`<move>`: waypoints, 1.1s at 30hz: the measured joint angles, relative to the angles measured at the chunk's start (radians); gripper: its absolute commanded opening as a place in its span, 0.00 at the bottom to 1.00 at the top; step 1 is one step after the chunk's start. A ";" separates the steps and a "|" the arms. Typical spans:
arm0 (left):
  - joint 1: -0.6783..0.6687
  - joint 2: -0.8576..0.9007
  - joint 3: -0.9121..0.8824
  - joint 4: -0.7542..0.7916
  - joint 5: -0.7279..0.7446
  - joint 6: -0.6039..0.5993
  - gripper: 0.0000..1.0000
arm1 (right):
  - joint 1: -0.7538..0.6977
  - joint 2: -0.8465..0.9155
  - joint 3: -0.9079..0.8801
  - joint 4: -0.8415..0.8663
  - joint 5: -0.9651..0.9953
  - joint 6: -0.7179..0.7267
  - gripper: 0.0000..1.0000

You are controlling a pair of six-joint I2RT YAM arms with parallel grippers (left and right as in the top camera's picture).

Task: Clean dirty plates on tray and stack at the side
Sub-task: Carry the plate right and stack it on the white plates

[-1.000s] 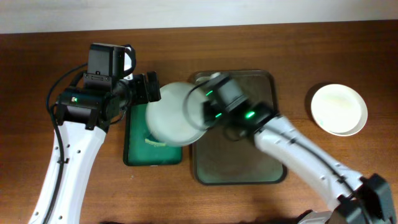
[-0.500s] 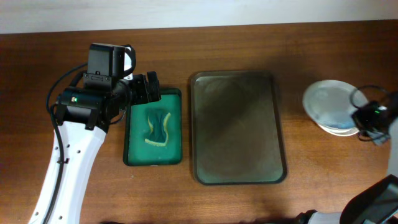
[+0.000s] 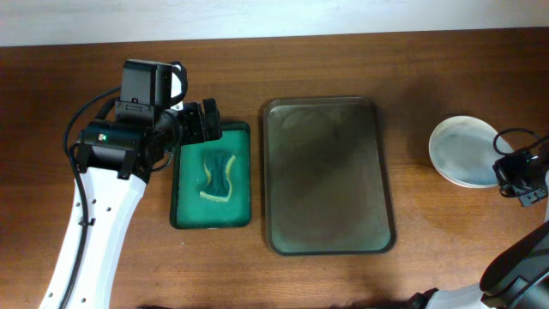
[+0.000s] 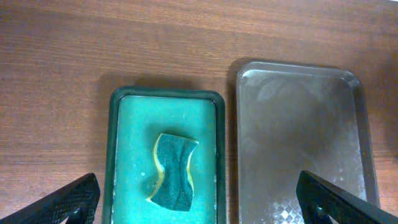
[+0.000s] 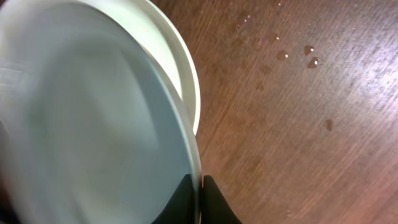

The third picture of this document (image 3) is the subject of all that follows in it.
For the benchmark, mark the grey plate with stain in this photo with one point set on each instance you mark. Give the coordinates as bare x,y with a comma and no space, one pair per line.
463,150

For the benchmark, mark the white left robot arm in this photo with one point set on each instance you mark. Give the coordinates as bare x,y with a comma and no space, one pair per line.
136,133

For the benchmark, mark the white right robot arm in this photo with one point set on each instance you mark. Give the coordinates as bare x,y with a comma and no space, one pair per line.
518,277

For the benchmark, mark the green yellow sponge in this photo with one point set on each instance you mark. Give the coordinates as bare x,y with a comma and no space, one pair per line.
217,165

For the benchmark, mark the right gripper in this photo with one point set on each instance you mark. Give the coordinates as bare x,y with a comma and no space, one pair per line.
503,168

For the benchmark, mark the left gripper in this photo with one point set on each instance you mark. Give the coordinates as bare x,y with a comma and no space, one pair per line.
200,130

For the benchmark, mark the green plastic tray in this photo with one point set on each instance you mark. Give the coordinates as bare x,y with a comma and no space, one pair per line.
188,209

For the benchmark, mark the brown serving tray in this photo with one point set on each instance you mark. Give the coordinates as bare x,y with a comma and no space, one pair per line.
326,182

